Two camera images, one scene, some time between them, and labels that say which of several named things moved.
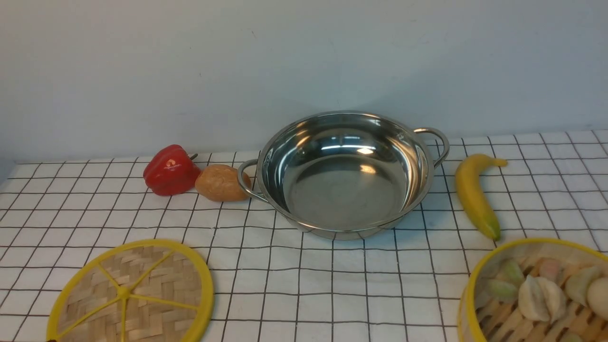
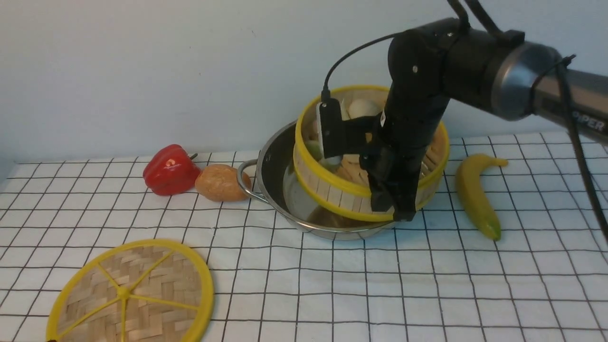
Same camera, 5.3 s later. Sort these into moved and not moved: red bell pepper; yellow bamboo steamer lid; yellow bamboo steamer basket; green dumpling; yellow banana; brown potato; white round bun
Moved: yellow bamboo steamer basket; white round bun; green dumpling
Not moved: yellow banana; brown potato; red bell pepper; yellow bamboo steamer lid
